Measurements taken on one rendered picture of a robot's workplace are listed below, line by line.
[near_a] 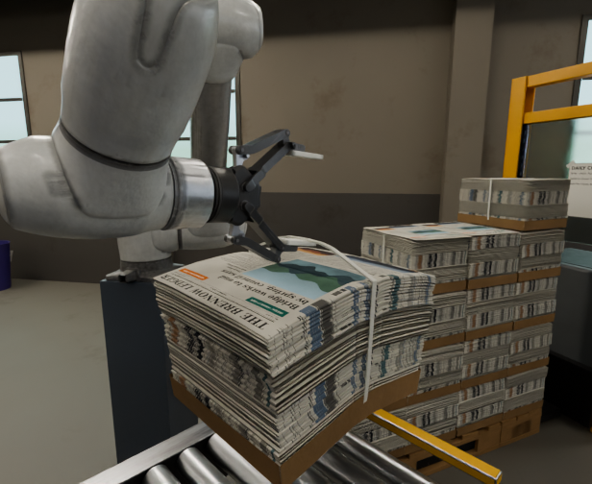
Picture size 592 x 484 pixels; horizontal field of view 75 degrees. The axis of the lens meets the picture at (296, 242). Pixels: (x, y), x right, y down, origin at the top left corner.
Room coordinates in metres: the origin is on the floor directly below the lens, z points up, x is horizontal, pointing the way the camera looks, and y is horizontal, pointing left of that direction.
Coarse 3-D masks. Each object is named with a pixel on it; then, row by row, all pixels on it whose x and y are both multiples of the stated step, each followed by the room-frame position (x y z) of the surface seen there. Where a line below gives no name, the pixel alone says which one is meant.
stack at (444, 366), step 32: (480, 288) 1.59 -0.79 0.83; (512, 288) 1.66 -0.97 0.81; (448, 320) 1.51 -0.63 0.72; (480, 320) 1.58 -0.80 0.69; (448, 352) 1.51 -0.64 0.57; (480, 352) 1.59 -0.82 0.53; (448, 384) 1.52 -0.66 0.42; (480, 384) 1.60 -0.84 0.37; (416, 416) 1.45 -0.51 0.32; (448, 416) 1.52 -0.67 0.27; (480, 416) 1.60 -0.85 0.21; (384, 448) 1.39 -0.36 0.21; (480, 448) 1.61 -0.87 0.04
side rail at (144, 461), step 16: (192, 432) 0.71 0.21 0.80; (208, 432) 0.71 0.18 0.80; (160, 448) 0.66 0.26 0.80; (176, 448) 0.66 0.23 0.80; (128, 464) 0.62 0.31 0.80; (144, 464) 0.62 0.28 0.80; (160, 464) 0.63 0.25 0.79; (96, 480) 0.58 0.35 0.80; (112, 480) 0.58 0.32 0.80; (128, 480) 0.59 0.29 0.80
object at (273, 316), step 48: (192, 288) 0.54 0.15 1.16; (240, 288) 0.53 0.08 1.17; (288, 288) 0.52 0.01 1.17; (336, 288) 0.51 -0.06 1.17; (192, 336) 0.54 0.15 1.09; (240, 336) 0.43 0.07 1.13; (288, 336) 0.42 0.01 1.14; (336, 336) 0.48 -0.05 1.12; (192, 384) 0.57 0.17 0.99; (240, 384) 0.46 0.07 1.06; (288, 384) 0.42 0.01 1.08; (336, 384) 0.49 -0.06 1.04; (240, 432) 0.48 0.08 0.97; (288, 432) 0.43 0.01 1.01
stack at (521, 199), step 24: (480, 192) 1.89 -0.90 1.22; (504, 192) 1.77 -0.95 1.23; (528, 192) 1.67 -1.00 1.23; (552, 192) 1.73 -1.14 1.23; (504, 216) 1.76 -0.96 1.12; (528, 216) 1.67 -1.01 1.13; (552, 216) 1.73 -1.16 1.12; (528, 240) 1.68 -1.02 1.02; (552, 240) 1.74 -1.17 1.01; (528, 264) 1.69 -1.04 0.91; (552, 264) 1.76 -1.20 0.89; (528, 288) 1.70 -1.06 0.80; (552, 288) 1.77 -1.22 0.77; (528, 312) 1.69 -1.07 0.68; (552, 312) 1.77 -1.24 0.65; (528, 336) 1.71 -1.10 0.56; (528, 360) 1.72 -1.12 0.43; (528, 384) 1.73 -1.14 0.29; (504, 408) 1.67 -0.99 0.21; (504, 432) 1.67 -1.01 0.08; (528, 432) 1.74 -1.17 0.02
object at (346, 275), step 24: (288, 264) 0.63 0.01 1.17; (312, 264) 0.63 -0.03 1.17; (336, 264) 0.63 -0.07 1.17; (360, 288) 0.52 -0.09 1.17; (384, 288) 0.56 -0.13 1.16; (360, 312) 0.52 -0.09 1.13; (384, 312) 0.56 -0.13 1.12; (360, 336) 0.53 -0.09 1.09; (360, 360) 0.54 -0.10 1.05; (360, 384) 0.54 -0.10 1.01
